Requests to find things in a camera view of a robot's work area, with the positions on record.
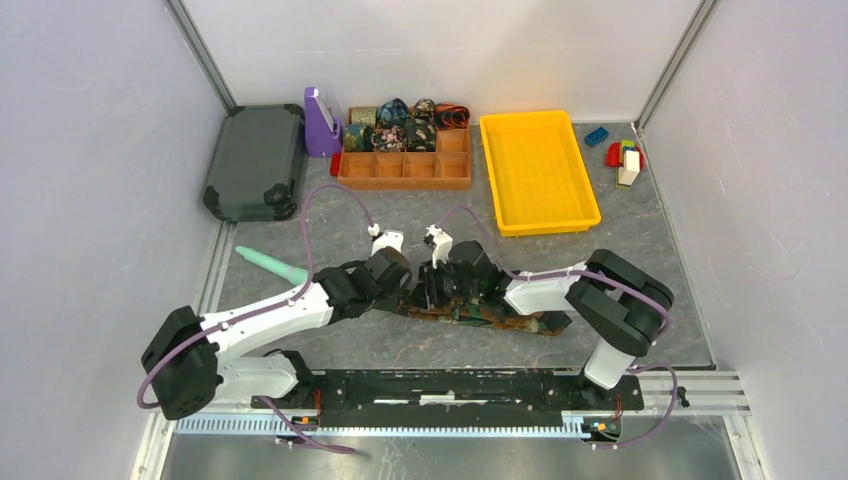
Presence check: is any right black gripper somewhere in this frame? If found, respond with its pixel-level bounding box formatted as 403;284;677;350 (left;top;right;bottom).
404;257;482;311

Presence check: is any orange blue floral tie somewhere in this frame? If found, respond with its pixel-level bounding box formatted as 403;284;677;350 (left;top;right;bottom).
395;294;573;337

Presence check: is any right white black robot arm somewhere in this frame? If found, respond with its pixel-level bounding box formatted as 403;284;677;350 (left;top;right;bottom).
399;241;675;408

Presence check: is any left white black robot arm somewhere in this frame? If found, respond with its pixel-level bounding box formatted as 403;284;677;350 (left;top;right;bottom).
137;247;411;420

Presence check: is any teal green pen tool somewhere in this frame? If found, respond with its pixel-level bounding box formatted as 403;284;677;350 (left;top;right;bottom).
235;246;309;286

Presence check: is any orange compartment organizer box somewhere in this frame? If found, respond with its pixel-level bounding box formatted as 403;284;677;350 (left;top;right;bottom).
336;128;473;190

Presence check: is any small red block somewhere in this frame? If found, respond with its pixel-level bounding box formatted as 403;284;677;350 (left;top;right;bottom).
329;152;342;177

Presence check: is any yellow plastic tray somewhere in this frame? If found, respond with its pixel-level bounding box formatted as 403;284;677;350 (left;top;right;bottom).
480;110;602;237

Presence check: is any teal navy rolled tie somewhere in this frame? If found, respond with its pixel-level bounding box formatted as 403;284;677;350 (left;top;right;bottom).
343;124;374;153

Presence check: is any pink floral rolled tie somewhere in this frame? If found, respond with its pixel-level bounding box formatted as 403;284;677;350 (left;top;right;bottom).
371;126;406;153

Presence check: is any black floral rolled tie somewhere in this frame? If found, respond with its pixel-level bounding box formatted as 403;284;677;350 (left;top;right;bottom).
405;118;437;152

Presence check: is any purple dispenser stand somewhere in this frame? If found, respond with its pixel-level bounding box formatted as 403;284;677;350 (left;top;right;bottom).
304;87;343;158

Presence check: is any olive patterned rolled tie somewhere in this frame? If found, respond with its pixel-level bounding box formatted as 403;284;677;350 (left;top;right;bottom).
349;107;377;128

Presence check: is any dark blue rolled tie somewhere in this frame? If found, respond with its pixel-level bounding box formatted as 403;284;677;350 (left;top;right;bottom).
376;98;410;129

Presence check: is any orange black rolled tie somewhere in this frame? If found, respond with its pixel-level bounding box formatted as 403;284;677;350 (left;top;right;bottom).
434;103;471;130

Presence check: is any dark grey suitcase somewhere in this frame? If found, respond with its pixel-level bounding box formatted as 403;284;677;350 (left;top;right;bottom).
201;103;306;222

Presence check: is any black yellow rolled tie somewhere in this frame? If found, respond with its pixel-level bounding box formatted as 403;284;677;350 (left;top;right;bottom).
411;98;436;122

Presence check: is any cream toy block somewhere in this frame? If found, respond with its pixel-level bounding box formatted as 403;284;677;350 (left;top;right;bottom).
617;149;642;187

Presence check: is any red toy block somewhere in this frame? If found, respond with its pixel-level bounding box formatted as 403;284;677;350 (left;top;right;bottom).
604;141;645;170

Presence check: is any blue toy brick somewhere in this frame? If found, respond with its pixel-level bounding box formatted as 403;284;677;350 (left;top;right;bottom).
584;127;609;148

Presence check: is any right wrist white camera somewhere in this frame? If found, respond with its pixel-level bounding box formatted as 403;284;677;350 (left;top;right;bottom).
424;225;453;269

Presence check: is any wrist white camera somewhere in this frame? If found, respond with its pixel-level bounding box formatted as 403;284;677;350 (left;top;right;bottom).
367;223;405;256
424;225;453;269

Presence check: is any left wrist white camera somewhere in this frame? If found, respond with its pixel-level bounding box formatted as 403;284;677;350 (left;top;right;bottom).
367;223;405;256

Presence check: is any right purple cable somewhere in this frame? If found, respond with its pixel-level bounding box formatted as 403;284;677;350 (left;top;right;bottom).
433;203;681;449

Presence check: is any purple cable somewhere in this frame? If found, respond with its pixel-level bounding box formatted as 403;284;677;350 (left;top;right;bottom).
433;203;681;449
136;184;380;456

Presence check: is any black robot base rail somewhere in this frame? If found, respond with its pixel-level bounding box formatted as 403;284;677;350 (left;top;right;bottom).
275;369;644;428

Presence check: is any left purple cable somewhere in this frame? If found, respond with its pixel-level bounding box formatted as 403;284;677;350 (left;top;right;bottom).
136;184;380;456

